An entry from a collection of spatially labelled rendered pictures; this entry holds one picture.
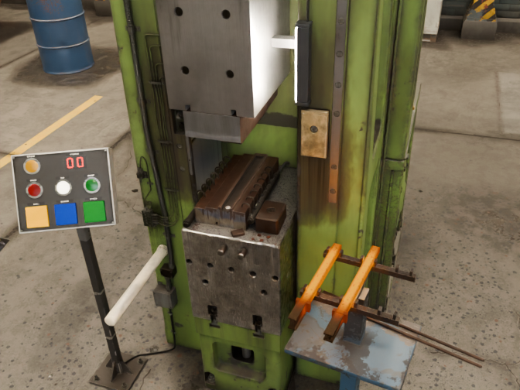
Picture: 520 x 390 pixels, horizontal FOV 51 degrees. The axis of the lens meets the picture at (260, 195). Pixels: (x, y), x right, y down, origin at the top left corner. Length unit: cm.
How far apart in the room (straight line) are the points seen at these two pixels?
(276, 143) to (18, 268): 191
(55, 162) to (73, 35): 447
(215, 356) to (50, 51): 469
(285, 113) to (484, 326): 154
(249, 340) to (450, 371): 102
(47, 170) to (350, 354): 123
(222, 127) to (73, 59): 482
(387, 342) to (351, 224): 43
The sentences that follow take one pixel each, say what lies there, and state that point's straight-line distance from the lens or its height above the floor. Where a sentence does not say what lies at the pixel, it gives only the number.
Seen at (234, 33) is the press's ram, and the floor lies 163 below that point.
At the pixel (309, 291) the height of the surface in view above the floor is 92.
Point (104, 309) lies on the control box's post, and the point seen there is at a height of 43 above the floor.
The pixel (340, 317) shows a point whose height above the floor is 93.
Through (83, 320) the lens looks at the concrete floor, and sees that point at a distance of 310.
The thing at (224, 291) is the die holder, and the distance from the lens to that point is 213.
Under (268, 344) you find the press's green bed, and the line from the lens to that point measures 227.
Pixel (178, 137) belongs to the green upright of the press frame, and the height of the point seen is 118.
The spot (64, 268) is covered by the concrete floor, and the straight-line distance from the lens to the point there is 348.
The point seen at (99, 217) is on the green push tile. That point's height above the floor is 99.
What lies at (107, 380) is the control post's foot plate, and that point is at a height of 1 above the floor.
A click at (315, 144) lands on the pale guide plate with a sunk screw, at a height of 124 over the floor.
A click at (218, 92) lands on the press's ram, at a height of 144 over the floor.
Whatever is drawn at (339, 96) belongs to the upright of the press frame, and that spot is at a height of 141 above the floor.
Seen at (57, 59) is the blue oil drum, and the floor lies 18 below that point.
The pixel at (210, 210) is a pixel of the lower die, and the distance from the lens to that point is 199.
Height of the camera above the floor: 210
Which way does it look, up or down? 33 degrees down
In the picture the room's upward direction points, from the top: 2 degrees counter-clockwise
